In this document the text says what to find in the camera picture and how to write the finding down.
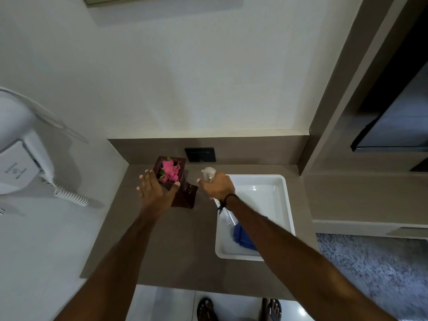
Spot clear spray bottle white head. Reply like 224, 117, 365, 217
201, 166, 240, 228

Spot person's right forearm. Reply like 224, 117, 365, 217
221, 196, 399, 321

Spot white coiled cable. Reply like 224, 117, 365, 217
40, 170, 90, 208

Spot pink flowers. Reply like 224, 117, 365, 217
158, 157, 182, 184

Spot grey rug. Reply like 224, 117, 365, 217
316, 233, 428, 321

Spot grey-brown wall cabinet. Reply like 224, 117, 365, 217
297, 0, 428, 240

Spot blue cloth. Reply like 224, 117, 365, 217
232, 215, 270, 256

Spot black sandal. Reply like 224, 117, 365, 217
261, 298, 283, 321
197, 297, 220, 321

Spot black wall socket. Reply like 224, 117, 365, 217
185, 148, 216, 163

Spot white wall-mounted hair dryer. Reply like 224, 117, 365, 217
0, 86, 89, 196

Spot person's right hand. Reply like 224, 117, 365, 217
197, 173, 236, 202

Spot white rectangular tray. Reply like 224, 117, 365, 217
215, 174, 296, 262

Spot black television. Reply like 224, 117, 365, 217
350, 33, 428, 153

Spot black wrist band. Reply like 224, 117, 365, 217
217, 194, 240, 215

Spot person's left hand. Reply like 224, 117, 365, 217
136, 169, 181, 220

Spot person's left forearm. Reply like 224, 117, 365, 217
53, 210, 168, 321

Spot dark brown square vase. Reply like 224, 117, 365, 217
153, 156, 198, 210

